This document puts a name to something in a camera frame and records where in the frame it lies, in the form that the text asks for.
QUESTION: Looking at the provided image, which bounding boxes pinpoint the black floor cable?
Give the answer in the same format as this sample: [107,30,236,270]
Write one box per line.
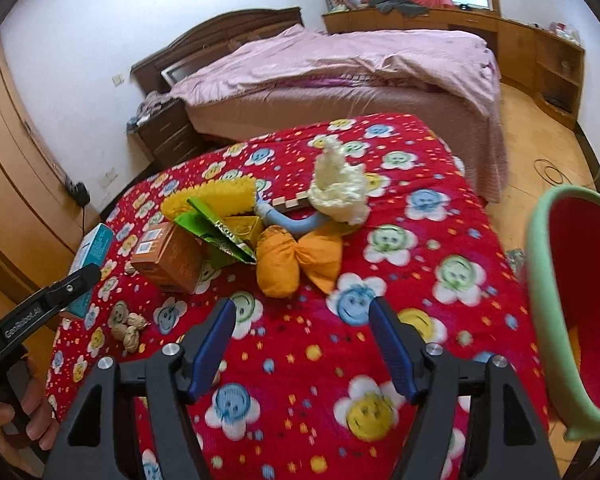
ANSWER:
[532,157,600,186]

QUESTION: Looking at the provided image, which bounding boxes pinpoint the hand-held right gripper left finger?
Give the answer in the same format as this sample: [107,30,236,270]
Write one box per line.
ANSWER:
[42,299,237,480]

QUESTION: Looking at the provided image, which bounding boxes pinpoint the person's left hand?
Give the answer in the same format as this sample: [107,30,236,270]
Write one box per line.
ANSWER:
[0,360,60,463]

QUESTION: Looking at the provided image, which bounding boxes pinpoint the green rimmed red bin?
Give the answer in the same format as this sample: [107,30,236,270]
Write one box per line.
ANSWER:
[525,185,600,442]

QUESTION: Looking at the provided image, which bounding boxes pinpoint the black power strip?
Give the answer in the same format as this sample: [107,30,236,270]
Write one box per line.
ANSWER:
[62,175,91,207]

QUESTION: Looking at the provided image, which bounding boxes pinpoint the dark wooden nightstand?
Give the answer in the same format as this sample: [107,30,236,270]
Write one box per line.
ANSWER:
[137,97,211,168]

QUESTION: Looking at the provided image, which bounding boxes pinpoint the small yellow box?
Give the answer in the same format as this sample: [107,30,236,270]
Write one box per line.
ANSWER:
[223,214,263,248]

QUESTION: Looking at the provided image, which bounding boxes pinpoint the white plastic bag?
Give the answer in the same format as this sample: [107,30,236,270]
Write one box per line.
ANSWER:
[547,21,581,43]

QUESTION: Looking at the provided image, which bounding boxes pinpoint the grey clothes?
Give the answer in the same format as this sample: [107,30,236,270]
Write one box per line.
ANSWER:
[367,0,428,17]

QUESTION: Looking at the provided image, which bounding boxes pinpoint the bed with pink bedding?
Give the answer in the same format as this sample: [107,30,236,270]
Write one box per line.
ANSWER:
[185,77,510,206]

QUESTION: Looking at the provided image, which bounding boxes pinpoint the clear plastic wrapper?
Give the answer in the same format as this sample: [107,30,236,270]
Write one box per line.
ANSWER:
[507,247,528,281]

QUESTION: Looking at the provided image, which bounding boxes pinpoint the teal cardboard box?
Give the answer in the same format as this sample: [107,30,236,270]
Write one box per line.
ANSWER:
[60,224,116,320]

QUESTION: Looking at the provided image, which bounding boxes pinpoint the green snack packet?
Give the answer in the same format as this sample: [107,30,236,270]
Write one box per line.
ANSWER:
[174,197,258,264]

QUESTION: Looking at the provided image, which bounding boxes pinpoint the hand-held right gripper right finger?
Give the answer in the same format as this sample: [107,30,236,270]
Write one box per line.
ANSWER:
[369,296,561,480]

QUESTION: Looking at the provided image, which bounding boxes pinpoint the orange cardboard box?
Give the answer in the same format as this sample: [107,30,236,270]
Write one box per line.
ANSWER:
[130,221,206,295]

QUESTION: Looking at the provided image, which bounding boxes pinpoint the wooden desk cabinet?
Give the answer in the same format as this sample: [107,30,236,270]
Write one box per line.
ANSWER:
[321,6,586,131]

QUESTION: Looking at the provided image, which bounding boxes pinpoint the blue bent tube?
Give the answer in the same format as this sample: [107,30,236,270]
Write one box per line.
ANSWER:
[254,199,331,237]

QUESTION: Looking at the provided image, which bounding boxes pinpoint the dark wooden headboard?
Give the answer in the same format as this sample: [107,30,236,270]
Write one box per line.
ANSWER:
[131,6,305,96]

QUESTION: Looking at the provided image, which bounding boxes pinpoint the orange cloth bundle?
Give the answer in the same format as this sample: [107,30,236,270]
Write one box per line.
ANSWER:
[255,227,345,298]

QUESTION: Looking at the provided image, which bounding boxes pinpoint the red flower printed blanket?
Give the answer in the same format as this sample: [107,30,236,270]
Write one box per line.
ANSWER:
[45,112,551,480]

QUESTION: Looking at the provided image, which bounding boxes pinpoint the wooden wardrobe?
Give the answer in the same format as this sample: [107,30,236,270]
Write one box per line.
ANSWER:
[0,35,106,331]

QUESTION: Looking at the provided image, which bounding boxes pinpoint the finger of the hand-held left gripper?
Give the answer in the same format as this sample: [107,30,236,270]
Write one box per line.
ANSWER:
[39,264,102,312]

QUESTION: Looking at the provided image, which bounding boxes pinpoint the pink duvet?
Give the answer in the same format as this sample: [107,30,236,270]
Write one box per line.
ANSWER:
[170,24,501,121]

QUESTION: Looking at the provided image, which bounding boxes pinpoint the pile of clothes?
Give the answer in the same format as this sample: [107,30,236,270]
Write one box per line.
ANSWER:
[126,91,181,133]

